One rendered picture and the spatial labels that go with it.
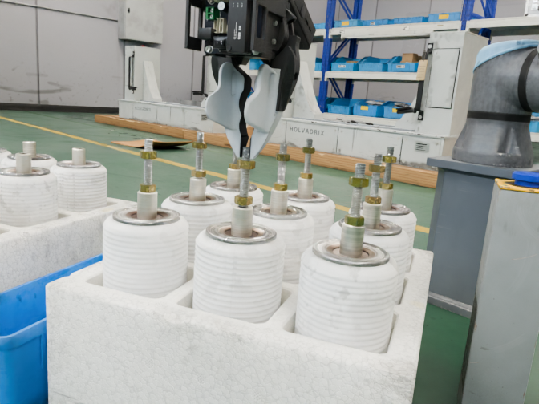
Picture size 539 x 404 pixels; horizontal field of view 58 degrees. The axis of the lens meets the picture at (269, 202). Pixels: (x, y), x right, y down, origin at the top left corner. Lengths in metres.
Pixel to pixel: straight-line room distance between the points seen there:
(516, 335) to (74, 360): 0.51
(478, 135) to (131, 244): 0.71
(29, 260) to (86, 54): 6.64
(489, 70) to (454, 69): 1.72
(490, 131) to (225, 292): 0.67
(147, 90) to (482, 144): 4.38
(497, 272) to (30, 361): 0.56
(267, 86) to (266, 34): 0.05
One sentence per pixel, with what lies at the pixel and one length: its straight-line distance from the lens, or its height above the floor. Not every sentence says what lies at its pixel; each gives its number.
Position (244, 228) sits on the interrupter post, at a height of 0.26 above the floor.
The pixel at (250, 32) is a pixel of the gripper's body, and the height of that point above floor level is 0.45.
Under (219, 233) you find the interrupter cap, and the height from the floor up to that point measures 0.25.
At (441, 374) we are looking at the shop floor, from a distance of 0.83.
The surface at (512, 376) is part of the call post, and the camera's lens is 0.70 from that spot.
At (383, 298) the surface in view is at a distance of 0.47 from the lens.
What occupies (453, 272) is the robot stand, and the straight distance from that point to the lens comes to 1.05.
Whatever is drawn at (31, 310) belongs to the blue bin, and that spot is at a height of 0.08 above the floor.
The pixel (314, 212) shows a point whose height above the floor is 0.24.
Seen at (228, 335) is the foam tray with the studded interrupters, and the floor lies 0.18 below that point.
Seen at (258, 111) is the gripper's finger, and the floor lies 0.38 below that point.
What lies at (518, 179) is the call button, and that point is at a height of 0.32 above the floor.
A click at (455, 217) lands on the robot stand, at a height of 0.19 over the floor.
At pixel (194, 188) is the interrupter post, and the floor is 0.27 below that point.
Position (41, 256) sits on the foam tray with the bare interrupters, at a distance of 0.80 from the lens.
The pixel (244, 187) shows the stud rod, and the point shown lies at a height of 0.30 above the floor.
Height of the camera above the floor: 0.39
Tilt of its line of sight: 12 degrees down
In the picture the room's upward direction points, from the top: 4 degrees clockwise
